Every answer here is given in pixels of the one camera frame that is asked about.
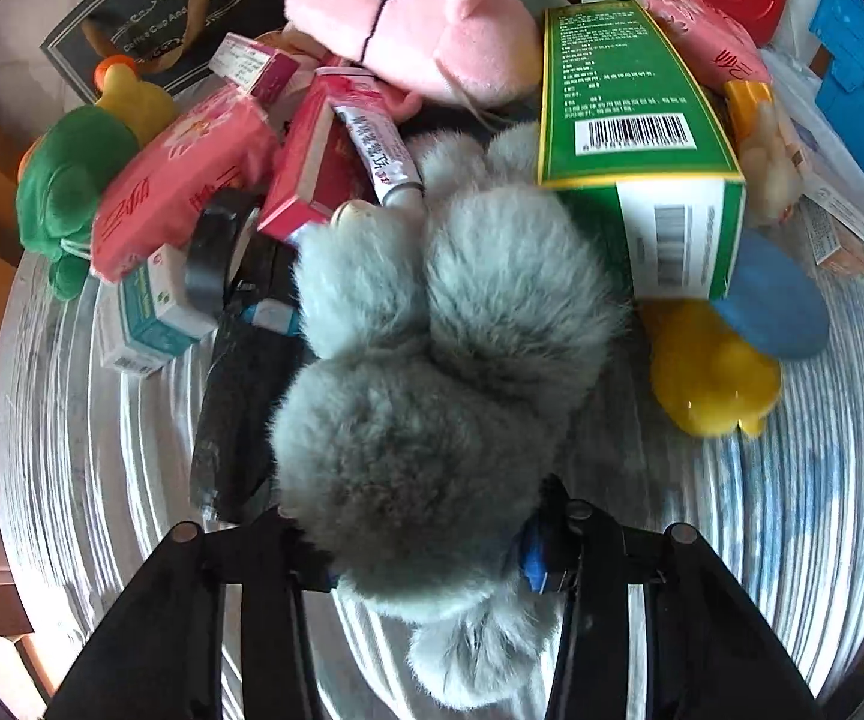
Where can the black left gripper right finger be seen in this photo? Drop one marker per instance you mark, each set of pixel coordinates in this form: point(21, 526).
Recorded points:
point(709, 653)

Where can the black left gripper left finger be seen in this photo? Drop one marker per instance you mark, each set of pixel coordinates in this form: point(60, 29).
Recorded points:
point(158, 652)

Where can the grey fluffy plush toy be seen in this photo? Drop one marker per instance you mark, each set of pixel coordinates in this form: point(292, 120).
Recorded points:
point(451, 348)

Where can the green medicine box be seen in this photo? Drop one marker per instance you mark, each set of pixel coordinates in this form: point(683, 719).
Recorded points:
point(632, 147)

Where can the yellow blue duck toy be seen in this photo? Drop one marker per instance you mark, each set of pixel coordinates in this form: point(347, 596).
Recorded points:
point(715, 365)

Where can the black pouch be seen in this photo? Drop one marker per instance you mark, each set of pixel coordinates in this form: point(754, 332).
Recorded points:
point(256, 352)

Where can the teal white medicine box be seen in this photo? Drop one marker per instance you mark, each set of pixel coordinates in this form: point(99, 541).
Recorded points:
point(146, 319)

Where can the black tape roll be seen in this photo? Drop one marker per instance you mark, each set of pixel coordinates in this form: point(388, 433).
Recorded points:
point(217, 247)

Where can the orange white small box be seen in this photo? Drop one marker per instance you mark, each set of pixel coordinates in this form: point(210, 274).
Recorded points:
point(834, 221)

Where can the green orange duck plush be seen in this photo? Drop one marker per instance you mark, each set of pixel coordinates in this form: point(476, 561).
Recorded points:
point(64, 173)

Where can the red white ointment box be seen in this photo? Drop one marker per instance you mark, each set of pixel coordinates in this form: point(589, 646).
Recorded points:
point(317, 170)

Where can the pink tissue pack left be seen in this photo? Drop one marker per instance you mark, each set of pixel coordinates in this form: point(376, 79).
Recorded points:
point(225, 141)

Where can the pink tissue pack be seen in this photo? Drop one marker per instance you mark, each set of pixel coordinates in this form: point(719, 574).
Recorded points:
point(225, 141)
point(716, 48)

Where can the white ointment tube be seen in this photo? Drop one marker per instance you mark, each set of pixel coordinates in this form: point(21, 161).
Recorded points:
point(394, 176)

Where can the small pink white box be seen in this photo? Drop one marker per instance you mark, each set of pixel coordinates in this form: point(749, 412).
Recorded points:
point(253, 68)

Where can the pink tissue pack right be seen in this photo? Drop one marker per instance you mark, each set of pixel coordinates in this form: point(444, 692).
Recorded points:
point(716, 48)

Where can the black gift box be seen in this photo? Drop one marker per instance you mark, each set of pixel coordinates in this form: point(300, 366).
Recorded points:
point(172, 41)

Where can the pink pig plush with glasses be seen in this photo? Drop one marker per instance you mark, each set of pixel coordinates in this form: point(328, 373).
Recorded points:
point(483, 53)

